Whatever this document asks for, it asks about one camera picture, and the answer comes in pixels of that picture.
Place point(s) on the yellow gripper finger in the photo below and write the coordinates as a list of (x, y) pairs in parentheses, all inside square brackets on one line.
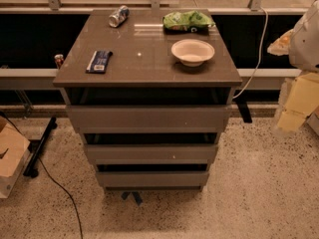
[(280, 46), (302, 100)]

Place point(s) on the grey drawer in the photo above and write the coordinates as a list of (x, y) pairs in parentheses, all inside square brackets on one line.
[(152, 179), (146, 154), (105, 119)]

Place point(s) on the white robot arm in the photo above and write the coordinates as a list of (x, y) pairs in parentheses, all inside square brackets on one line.
[(304, 47)]

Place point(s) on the grey drawer cabinet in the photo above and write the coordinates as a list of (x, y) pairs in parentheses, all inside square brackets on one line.
[(143, 72)]

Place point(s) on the grey top drawer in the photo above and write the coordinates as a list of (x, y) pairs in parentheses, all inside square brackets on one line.
[(105, 119)]

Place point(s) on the grey bottom drawer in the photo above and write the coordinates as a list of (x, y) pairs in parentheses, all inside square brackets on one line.
[(152, 179)]

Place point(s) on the cardboard box right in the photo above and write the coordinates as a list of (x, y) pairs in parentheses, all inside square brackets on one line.
[(313, 121)]

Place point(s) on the cardboard box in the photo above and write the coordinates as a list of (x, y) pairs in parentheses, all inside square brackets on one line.
[(13, 155), (313, 121)]

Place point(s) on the white paper bowl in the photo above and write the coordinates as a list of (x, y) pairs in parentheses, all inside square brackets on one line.
[(192, 53)]

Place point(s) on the green chip bag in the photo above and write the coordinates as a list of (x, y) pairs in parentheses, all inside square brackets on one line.
[(190, 21)]

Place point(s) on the silver blue soda can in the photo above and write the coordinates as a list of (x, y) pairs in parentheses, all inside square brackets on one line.
[(119, 16)]

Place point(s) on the red soda can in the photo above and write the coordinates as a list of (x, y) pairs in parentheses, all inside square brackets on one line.
[(59, 60)]

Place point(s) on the black metal stand leg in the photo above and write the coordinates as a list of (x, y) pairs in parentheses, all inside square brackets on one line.
[(37, 147)]

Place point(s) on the cardboard box left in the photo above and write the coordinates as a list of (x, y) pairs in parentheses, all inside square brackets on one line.
[(13, 155)]

